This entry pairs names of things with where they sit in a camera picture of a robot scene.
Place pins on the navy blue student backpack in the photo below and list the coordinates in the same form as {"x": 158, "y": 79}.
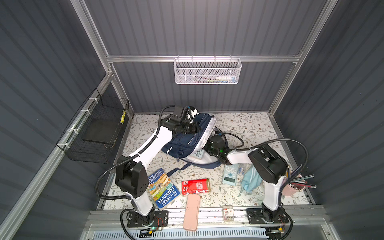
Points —
{"x": 182, "y": 146}

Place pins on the small clear staples box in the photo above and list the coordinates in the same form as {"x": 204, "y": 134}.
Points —
{"x": 228, "y": 214}

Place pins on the red tissue packet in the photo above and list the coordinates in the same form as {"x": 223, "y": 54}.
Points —
{"x": 196, "y": 186}

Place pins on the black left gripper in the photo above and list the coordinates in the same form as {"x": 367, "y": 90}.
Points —
{"x": 195, "y": 130}

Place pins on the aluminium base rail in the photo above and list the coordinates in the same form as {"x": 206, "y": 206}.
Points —
{"x": 210, "y": 217}

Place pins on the black wire mesh basket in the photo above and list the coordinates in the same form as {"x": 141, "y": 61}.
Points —
{"x": 97, "y": 131}

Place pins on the white wire mesh basket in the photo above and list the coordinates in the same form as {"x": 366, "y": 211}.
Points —
{"x": 207, "y": 71}

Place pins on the pink pencil case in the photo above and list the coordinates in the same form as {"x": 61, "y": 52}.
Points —
{"x": 191, "y": 217}

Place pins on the blue Treehouse book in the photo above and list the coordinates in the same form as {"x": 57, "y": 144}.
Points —
{"x": 161, "y": 189}

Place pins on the light blue folded umbrella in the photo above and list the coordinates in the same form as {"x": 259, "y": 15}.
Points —
{"x": 251, "y": 180}

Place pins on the pink pencil cup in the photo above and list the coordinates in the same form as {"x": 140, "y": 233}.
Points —
{"x": 298, "y": 184}

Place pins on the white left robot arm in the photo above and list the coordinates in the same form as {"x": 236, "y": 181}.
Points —
{"x": 131, "y": 172}

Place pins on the teal calculator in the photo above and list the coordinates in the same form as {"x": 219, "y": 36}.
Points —
{"x": 230, "y": 175}

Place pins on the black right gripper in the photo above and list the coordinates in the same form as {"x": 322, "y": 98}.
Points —
{"x": 205, "y": 148}

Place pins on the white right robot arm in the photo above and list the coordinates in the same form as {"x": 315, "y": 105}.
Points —
{"x": 270, "y": 166}

